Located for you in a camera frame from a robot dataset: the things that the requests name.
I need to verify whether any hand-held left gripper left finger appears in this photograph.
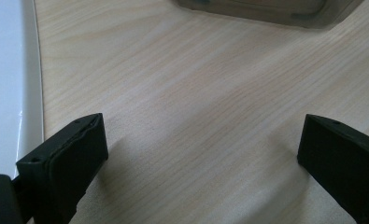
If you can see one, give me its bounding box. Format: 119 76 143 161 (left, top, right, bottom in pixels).
16 112 109 224

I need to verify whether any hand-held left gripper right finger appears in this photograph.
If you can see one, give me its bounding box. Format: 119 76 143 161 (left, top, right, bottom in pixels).
297 113 369 224

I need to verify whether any white box lid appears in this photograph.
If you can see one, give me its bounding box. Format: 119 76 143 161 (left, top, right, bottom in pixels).
0 0 45 178

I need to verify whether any clear brown storage box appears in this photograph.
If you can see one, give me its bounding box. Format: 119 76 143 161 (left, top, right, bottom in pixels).
172 0 365 31

